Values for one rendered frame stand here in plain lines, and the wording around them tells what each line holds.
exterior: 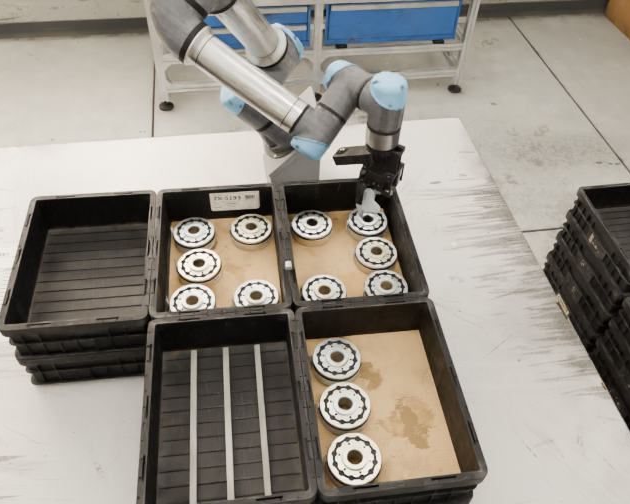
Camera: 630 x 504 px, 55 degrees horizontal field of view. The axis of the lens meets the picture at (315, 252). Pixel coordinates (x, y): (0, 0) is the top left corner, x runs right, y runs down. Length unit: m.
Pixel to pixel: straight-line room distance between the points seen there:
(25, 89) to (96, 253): 2.38
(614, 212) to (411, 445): 1.42
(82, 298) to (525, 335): 1.08
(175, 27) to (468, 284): 0.97
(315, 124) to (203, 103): 2.25
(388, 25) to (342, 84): 2.12
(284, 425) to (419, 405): 0.28
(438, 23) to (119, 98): 1.79
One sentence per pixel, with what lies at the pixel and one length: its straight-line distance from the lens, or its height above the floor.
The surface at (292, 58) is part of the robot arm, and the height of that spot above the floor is 1.10.
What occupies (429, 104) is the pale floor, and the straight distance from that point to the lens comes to 3.60.
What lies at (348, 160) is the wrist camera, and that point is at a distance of 1.40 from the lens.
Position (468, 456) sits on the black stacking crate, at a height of 0.89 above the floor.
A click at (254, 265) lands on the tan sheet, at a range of 1.49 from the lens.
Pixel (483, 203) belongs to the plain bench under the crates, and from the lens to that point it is 1.93.
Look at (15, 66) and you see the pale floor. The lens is 4.11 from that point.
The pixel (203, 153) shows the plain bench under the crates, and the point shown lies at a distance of 2.03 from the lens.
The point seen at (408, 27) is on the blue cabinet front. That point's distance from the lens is 3.47.
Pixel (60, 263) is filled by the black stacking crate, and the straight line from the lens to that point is 1.59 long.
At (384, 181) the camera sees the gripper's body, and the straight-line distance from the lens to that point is 1.37.
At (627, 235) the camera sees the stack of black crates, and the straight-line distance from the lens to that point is 2.35.
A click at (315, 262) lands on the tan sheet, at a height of 0.83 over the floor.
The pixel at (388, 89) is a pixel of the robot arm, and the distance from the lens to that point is 1.25.
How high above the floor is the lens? 1.95
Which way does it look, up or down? 48 degrees down
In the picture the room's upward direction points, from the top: 3 degrees clockwise
